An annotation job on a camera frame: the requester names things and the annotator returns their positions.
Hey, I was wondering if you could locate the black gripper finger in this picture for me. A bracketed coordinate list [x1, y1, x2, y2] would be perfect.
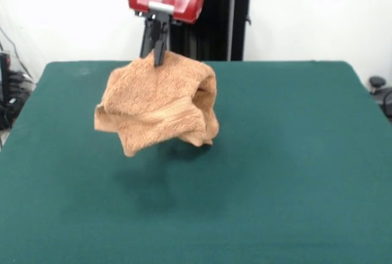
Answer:
[139, 17, 156, 59]
[153, 15, 171, 67]

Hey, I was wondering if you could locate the tan terry towel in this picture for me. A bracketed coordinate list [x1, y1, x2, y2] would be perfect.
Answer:
[94, 51, 220, 158]

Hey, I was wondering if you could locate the black equipment pile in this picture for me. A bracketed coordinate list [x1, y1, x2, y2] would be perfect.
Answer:
[0, 70, 36, 130]

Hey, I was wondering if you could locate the black computer tower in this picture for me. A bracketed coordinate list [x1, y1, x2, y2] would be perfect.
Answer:
[0, 51, 12, 105]

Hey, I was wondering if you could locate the dark green table cloth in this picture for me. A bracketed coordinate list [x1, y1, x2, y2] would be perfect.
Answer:
[0, 60, 392, 264]

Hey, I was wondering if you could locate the black office chair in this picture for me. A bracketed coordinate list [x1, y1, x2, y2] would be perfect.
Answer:
[368, 75, 392, 124]

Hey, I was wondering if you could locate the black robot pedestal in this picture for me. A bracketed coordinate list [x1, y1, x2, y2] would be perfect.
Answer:
[165, 0, 267, 62]

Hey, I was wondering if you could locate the grey cable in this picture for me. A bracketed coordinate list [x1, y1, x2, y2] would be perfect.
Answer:
[0, 26, 31, 78]

